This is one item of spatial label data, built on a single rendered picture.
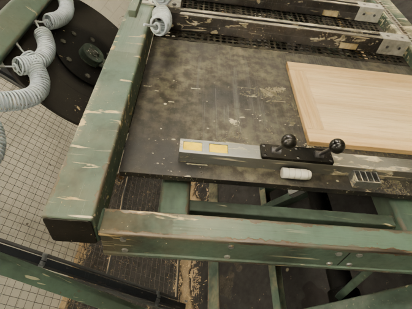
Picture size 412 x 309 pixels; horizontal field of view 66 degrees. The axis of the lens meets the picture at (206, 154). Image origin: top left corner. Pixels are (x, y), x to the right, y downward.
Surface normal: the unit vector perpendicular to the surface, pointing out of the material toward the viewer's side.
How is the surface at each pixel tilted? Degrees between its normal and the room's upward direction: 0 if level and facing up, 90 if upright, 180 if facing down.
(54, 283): 97
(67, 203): 51
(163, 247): 90
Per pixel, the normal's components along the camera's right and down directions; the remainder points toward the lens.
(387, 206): -0.99, -0.09
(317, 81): 0.11, -0.66
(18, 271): 0.57, 0.26
